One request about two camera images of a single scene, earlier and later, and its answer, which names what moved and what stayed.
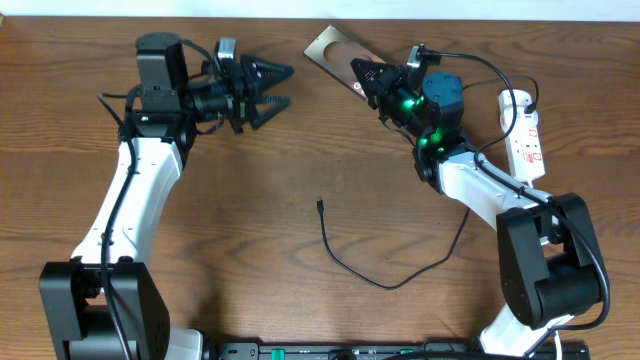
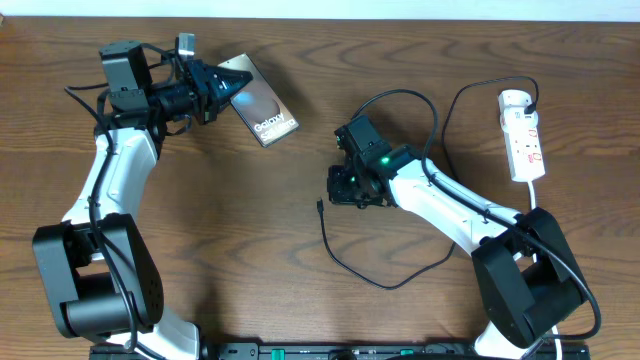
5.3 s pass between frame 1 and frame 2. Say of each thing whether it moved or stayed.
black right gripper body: moved
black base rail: stayed
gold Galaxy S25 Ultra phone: moved
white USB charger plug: stayed
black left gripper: moved
